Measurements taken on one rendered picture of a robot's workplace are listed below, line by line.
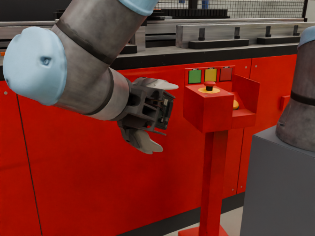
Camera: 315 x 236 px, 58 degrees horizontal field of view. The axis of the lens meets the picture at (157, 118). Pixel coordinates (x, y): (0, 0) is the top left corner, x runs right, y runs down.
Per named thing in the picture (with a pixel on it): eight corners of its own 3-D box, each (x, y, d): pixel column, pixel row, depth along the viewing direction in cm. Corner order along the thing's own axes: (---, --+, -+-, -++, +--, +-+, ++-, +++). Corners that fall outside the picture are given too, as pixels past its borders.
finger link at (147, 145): (164, 169, 56) (154, 138, 50) (139, 162, 59) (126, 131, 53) (171, 157, 58) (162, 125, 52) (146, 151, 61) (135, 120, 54)
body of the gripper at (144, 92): (167, 137, 50) (131, 127, 40) (127, 128, 54) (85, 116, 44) (177, 96, 51) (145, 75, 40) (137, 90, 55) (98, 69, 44)
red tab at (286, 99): (282, 110, 147) (284, 97, 144) (279, 109, 148) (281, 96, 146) (302, 106, 153) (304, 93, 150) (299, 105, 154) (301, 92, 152)
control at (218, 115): (202, 133, 92) (205, 77, 85) (183, 117, 106) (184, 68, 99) (255, 126, 97) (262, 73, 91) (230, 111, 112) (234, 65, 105)
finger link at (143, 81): (159, 94, 57) (135, 112, 51) (152, 93, 58) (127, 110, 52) (157, 71, 55) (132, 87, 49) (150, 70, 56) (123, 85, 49)
